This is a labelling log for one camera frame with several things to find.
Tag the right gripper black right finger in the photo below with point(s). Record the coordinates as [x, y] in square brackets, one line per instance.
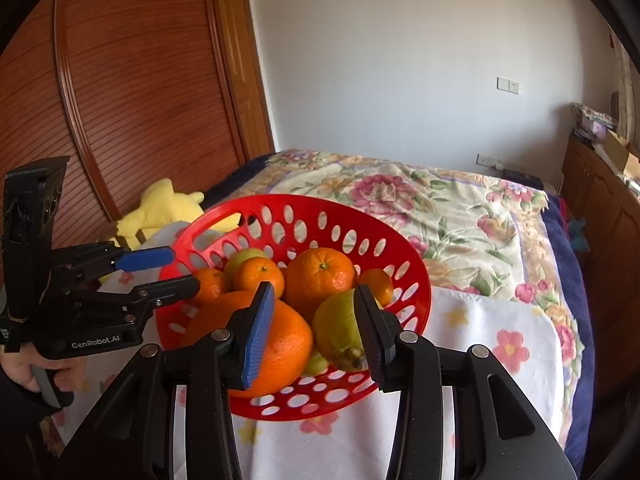
[378, 330]

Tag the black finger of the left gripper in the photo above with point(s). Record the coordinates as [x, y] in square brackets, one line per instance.
[163, 293]

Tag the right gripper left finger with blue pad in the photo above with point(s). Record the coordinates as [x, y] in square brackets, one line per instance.
[254, 332]

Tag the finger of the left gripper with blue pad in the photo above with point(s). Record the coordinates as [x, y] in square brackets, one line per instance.
[145, 259]

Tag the large orange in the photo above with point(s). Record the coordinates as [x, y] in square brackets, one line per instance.
[213, 284]
[288, 346]

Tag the small kumquat orange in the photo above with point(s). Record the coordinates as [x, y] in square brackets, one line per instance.
[380, 285]

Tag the large green pear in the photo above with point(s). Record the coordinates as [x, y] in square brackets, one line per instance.
[336, 333]

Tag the mandarin orange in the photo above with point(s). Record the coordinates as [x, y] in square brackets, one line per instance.
[313, 276]
[253, 271]

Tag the mandarin orange front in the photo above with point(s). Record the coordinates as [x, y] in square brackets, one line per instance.
[313, 276]

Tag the green apple front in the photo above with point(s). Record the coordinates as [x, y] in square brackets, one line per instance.
[316, 365]

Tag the person's left hand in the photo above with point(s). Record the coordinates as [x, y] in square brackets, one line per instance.
[69, 373]

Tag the yellow plush toy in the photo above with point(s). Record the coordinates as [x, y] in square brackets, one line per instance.
[160, 205]

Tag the red perforated plastic basket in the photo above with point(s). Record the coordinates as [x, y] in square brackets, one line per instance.
[283, 226]

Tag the white fruit-print tablecloth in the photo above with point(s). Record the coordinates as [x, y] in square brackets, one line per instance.
[353, 442]

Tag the floral bed quilt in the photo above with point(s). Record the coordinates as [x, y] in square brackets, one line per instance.
[476, 234]

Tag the wooden louvered wardrobe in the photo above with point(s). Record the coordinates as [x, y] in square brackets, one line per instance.
[131, 91]

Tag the wooden sideboard cabinet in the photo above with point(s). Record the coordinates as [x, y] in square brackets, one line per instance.
[611, 270]

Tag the stack of items on sideboard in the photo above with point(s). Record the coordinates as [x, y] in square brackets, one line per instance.
[591, 124]

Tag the cardboard box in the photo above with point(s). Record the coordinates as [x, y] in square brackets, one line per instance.
[623, 154]

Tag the floral patterned curtain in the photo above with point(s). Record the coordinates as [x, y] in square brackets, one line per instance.
[626, 107]

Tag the wall power socket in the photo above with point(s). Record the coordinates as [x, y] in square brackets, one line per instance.
[489, 162]

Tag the white wall switch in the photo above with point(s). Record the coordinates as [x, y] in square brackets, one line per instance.
[508, 85]

